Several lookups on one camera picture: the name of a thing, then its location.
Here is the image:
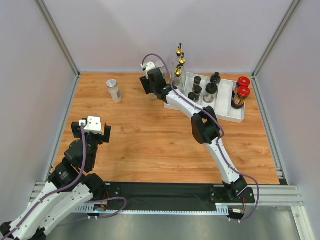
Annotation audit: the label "small black lid jar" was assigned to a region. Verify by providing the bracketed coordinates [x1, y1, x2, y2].
[194, 85, 202, 103]
[188, 92, 196, 102]

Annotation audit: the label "aluminium front rail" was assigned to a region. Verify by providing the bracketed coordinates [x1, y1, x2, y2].
[28, 182, 304, 207]

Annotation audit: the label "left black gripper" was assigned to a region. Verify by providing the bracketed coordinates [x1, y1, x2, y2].
[72, 122, 111, 169]

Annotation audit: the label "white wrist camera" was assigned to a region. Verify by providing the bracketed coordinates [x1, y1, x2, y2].
[78, 116, 102, 135]
[140, 61, 157, 76]

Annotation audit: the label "aluminium corner post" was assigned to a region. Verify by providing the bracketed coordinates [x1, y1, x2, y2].
[34, 0, 81, 77]
[251, 0, 305, 77]

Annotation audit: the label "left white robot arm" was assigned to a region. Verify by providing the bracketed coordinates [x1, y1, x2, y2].
[0, 116, 111, 240]

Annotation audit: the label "black lid glass spice jar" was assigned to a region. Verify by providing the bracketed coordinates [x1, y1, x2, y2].
[210, 72, 221, 86]

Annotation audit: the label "white compartment tray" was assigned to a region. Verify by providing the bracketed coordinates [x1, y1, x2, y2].
[180, 72, 246, 123]

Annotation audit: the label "black base mat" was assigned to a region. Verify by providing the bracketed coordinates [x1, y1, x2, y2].
[105, 182, 240, 212]

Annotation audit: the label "black label spice shaker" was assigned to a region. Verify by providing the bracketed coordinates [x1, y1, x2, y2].
[192, 75, 202, 92]

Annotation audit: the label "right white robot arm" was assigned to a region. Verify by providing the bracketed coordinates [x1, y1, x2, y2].
[140, 66, 248, 203]

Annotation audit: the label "oil bottle dark sauce back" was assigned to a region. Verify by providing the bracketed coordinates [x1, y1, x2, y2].
[171, 66, 184, 91]

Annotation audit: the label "oil bottle dark sauce front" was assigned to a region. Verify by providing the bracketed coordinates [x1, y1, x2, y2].
[172, 43, 185, 72]

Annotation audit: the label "silver lid jar blue label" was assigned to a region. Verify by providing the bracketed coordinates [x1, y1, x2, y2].
[155, 60, 166, 77]

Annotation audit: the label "red lid sauce jar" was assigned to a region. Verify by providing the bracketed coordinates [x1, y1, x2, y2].
[233, 76, 251, 94]
[231, 86, 251, 109]

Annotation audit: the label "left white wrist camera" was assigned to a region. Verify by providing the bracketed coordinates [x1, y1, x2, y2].
[78, 116, 102, 135]

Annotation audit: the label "left aluminium corner post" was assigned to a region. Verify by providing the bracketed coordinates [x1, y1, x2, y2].
[34, 0, 81, 77]

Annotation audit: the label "right aluminium corner post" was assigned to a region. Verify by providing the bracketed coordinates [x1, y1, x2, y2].
[251, 0, 305, 77]

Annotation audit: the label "clear oil bottle gold spout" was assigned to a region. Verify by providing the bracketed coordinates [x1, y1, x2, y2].
[178, 53, 187, 93]

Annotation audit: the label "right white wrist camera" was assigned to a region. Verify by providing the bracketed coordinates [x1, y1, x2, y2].
[140, 61, 157, 76]

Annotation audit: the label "silver lid jar white beads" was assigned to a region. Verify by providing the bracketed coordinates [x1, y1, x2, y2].
[106, 79, 122, 104]

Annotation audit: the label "oil bottle dark sauce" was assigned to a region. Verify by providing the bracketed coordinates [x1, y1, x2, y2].
[172, 43, 185, 72]
[171, 66, 184, 91]

